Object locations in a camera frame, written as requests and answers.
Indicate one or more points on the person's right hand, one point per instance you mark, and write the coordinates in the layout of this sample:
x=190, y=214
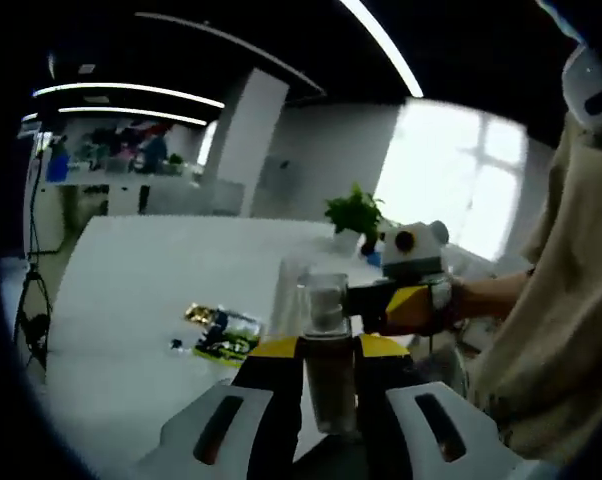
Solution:
x=465, y=302

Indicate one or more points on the white background counter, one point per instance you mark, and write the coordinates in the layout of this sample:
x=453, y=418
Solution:
x=181, y=195

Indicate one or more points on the black laptop stand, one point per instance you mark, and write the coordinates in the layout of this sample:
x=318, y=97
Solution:
x=31, y=272

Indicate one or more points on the white worn device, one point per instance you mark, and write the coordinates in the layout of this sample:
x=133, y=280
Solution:
x=586, y=80

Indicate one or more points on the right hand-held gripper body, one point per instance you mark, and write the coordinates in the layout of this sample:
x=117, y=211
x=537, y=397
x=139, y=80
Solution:
x=411, y=260

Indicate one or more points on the person's beige printed shirt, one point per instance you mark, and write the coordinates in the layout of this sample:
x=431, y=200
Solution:
x=571, y=300

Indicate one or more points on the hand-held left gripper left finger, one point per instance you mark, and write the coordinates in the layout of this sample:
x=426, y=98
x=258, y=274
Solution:
x=276, y=400

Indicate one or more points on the small clear skincare sachet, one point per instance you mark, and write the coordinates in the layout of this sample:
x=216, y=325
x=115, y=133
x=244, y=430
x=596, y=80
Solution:
x=177, y=343

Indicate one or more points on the green potted plant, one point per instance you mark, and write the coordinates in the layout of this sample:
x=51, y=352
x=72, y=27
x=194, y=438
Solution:
x=353, y=212

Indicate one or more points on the gold skincare sachet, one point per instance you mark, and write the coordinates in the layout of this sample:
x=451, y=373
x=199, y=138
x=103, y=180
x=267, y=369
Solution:
x=201, y=313

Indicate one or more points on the dark red pot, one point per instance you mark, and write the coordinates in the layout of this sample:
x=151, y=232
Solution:
x=367, y=246

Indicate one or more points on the large white skincare tube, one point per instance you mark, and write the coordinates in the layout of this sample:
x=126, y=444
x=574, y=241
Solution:
x=288, y=300

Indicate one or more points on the blue storage bin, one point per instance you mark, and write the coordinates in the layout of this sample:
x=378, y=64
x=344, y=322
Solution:
x=58, y=169

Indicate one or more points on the curved ceiling rail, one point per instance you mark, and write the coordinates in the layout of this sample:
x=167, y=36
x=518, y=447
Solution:
x=231, y=42

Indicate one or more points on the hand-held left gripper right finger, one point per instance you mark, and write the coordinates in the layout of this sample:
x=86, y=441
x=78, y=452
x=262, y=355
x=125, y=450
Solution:
x=381, y=410

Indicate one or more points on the white skincare bottle clear cap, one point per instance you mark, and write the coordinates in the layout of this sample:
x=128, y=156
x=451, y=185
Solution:
x=331, y=385

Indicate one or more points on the black green skincare sachet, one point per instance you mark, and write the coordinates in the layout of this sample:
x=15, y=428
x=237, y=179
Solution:
x=231, y=345

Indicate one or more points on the long ceiling light strip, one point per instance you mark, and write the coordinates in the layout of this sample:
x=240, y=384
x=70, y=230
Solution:
x=131, y=89
x=131, y=111
x=381, y=45

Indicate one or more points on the small background plant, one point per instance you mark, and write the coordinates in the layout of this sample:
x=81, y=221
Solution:
x=176, y=159

